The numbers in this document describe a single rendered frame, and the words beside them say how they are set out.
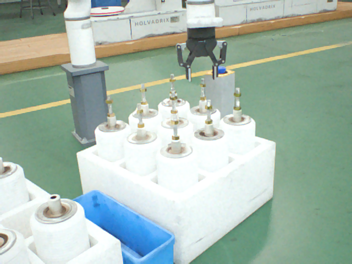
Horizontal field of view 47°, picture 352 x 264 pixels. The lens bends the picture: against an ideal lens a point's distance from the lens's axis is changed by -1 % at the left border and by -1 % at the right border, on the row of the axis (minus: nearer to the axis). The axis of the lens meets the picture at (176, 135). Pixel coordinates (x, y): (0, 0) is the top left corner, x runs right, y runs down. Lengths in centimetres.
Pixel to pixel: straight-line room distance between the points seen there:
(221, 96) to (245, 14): 258
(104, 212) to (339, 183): 72
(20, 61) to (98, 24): 63
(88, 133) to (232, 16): 240
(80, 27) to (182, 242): 89
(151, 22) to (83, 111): 184
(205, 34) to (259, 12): 288
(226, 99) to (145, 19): 205
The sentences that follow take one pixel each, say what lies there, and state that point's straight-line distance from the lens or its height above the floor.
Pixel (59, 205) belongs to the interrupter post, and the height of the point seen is 27.
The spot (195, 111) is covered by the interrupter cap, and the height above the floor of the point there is 25.
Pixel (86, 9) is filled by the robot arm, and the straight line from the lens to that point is 154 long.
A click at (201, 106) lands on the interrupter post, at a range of 115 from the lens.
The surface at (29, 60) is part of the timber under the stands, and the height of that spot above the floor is 6.
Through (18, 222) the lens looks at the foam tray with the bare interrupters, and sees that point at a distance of 95.
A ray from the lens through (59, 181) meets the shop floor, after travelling 139.
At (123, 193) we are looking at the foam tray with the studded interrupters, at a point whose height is 13.
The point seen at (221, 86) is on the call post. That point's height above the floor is 28.
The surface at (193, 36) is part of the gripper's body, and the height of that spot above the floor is 47.
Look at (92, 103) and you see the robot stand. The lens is 157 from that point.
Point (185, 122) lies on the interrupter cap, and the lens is 107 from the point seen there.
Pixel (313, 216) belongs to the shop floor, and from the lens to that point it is 117.
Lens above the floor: 66
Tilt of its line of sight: 24 degrees down
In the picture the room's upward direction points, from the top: 3 degrees counter-clockwise
